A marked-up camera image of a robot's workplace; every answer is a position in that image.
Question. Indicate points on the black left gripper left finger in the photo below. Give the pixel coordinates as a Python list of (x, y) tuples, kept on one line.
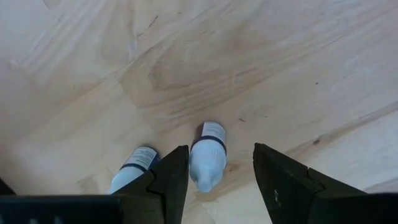
[(168, 186)]

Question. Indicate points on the small brown bottle orange label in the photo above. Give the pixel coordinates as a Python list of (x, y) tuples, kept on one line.
[(207, 161)]

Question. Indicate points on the small dark blue dropper bottle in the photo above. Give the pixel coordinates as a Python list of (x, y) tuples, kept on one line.
[(136, 161)]

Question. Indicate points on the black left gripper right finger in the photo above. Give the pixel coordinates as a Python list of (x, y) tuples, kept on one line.
[(289, 193)]

